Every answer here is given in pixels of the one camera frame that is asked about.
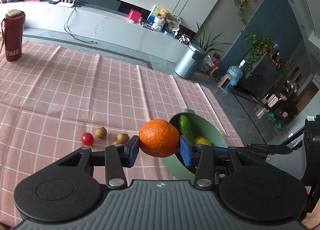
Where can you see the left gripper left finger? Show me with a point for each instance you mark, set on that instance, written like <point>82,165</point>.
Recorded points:
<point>114,158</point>

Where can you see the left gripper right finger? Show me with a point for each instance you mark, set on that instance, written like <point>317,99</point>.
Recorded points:
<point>210,163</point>

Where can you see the yellow green pear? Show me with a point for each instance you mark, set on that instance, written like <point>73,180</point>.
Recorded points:
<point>202,141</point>

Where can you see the brown longan fruit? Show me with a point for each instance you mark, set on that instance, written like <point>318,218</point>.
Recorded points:
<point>101,133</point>
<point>117,143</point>
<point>123,138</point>

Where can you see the red cherry tomato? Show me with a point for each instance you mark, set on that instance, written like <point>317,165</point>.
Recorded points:
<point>87,139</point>

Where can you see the green cucumber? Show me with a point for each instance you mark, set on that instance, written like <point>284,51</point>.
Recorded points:
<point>185,127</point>

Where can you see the orange tangerine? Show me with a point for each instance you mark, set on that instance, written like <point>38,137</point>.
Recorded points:
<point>159,138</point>

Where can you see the green colander bowl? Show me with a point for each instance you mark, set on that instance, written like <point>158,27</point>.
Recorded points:
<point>195,132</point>

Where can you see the seated person in black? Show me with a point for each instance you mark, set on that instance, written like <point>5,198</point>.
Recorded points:
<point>283,112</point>

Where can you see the pink checked tablecloth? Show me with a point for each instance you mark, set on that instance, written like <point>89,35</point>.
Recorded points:
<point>51,96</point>

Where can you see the black side cabinet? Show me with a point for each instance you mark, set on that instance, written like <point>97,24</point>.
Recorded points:
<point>264,74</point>

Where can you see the blue water jug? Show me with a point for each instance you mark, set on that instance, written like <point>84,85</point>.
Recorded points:
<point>231,77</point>

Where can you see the silver trash bin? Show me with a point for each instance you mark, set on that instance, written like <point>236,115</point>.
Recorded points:
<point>190,61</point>

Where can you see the green leafy floor plant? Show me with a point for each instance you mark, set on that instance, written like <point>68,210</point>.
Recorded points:
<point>208,43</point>

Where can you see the white marble TV cabinet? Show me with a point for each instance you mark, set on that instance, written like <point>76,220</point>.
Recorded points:
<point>98,25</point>

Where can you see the teddy bear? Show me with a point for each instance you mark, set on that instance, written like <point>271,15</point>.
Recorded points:
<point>162,21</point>

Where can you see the red box on cabinet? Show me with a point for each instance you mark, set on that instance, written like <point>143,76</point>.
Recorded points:
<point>134,16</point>

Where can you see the white wifi router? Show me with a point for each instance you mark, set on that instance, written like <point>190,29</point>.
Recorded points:
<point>66,3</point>

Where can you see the dark red TIME bottle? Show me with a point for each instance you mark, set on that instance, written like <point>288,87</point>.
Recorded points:
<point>12,27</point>

